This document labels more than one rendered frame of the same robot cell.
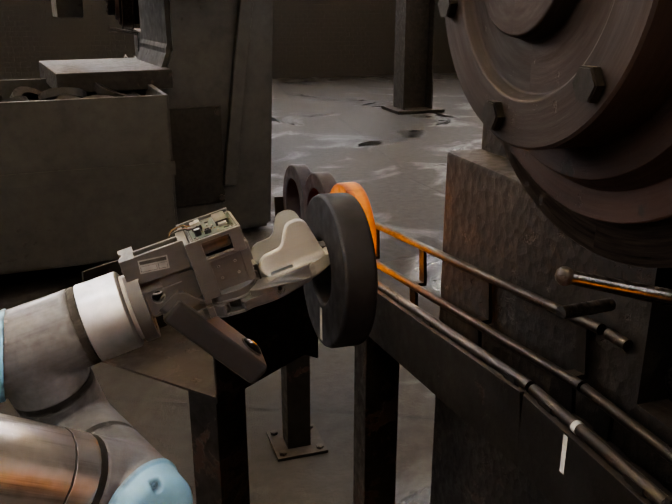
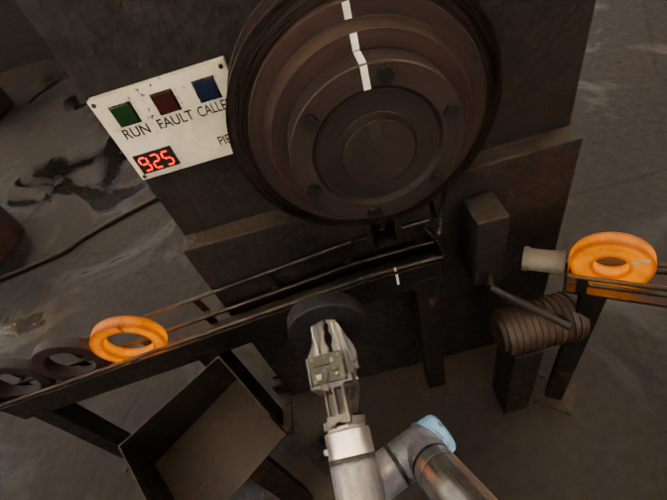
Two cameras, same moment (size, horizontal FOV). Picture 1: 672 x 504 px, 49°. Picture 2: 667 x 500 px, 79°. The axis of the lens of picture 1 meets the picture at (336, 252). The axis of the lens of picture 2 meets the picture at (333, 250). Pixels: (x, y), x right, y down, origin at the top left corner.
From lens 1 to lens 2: 74 cm
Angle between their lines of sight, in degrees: 61
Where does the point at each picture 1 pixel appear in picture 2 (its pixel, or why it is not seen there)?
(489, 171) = (232, 238)
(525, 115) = (395, 202)
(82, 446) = (439, 450)
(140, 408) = not seen: outside the picture
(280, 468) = not seen: hidden behind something
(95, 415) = (384, 464)
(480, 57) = (347, 198)
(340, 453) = not seen: hidden behind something
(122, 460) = (431, 438)
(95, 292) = (357, 440)
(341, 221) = (341, 303)
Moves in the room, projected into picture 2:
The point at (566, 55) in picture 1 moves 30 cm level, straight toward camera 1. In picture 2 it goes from (408, 175) to (617, 196)
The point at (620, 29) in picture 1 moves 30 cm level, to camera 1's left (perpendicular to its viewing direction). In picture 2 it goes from (448, 158) to (454, 314)
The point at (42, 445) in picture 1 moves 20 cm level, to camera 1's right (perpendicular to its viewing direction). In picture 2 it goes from (454, 463) to (450, 346)
